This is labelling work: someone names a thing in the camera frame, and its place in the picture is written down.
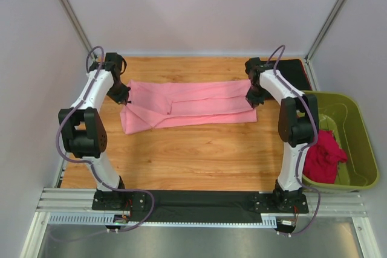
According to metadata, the slotted grey cable duct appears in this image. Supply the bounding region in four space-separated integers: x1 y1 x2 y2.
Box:
48 213 277 229

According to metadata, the olive green plastic bin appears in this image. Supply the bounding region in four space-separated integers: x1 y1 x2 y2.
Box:
302 91 379 193

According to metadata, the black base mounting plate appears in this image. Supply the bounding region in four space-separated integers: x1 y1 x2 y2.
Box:
92 190 309 224

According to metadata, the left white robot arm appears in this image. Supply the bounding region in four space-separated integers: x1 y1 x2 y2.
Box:
56 53 131 210

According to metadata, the left aluminium frame post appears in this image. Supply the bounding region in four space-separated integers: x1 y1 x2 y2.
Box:
58 0 93 51

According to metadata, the aluminium frame post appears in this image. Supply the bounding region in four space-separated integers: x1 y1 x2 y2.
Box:
58 0 93 51
305 0 366 61

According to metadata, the magenta t-shirt in bin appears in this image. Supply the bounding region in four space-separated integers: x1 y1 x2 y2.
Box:
303 130 348 184

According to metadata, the right aluminium frame post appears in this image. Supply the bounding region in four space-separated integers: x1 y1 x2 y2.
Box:
305 0 366 61

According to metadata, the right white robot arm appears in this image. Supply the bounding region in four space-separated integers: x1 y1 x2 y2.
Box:
245 57 319 213

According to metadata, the pink t-shirt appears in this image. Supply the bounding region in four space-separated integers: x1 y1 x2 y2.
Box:
120 80 257 135

